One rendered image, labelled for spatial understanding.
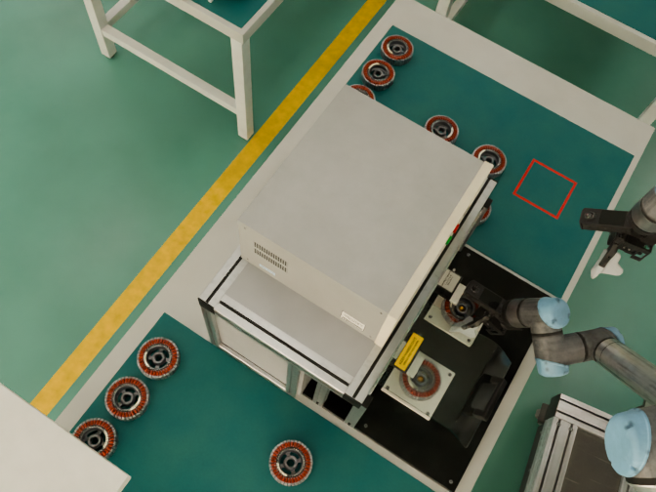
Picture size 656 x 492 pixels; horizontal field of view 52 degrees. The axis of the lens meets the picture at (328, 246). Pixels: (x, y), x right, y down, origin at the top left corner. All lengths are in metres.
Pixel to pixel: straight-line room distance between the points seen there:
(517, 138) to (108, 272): 1.66
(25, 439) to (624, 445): 1.14
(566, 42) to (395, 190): 2.40
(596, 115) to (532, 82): 0.24
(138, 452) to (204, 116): 1.73
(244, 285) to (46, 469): 0.55
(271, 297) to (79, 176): 1.68
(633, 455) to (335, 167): 0.81
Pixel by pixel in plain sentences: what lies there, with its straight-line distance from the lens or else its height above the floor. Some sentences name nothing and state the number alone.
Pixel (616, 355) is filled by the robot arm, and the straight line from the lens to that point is 1.71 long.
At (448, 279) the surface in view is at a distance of 1.84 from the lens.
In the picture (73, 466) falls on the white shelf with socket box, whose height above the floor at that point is 1.21.
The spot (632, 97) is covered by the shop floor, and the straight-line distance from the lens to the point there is 3.68.
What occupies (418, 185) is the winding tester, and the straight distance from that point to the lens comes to 1.48.
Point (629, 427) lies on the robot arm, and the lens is 1.42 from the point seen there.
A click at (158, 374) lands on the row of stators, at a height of 0.78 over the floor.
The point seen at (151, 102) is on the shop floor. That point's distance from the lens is 3.23.
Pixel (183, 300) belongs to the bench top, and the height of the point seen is 0.75.
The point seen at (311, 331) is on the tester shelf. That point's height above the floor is 1.11.
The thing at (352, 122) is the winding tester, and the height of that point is 1.32.
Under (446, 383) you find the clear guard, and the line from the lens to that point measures 1.60.
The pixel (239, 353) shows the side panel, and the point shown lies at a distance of 1.87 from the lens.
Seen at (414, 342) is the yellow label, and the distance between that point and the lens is 1.61.
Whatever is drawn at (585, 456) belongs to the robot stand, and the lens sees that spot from 2.62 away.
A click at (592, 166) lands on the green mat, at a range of 2.38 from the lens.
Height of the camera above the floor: 2.58
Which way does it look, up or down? 65 degrees down
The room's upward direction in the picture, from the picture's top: 11 degrees clockwise
